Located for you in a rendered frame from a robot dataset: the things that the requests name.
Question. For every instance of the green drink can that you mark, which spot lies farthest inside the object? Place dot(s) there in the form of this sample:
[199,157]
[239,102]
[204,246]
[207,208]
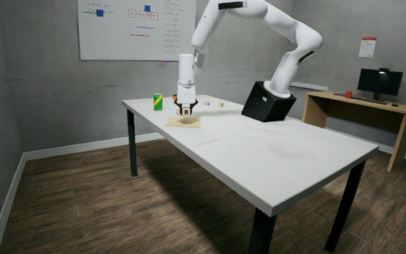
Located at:
[158,102]

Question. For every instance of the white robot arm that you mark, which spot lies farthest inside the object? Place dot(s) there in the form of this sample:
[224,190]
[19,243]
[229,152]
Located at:
[308,40]

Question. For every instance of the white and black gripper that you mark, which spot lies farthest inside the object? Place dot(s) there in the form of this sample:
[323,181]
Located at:
[186,94]

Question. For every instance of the tan square mat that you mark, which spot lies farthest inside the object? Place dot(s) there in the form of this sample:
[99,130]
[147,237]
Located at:
[184,122]

